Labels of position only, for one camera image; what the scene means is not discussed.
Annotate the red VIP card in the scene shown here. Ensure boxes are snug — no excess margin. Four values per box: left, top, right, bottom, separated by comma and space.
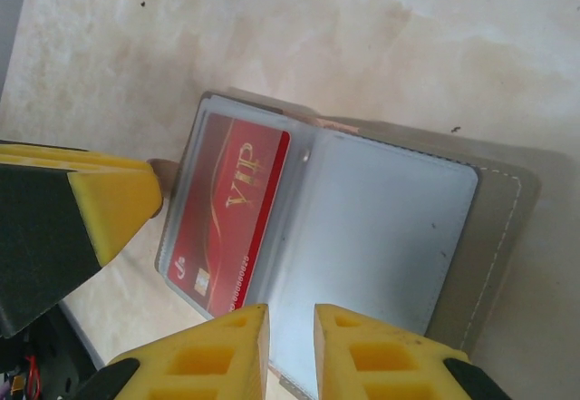
166, 111, 292, 318

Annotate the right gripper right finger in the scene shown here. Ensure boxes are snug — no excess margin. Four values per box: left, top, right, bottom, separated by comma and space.
314, 303, 516, 400

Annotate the grey card holder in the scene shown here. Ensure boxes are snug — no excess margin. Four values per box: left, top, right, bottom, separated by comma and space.
153, 89, 543, 395

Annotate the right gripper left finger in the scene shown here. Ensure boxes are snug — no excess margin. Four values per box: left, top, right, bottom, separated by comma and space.
79, 303, 272, 400

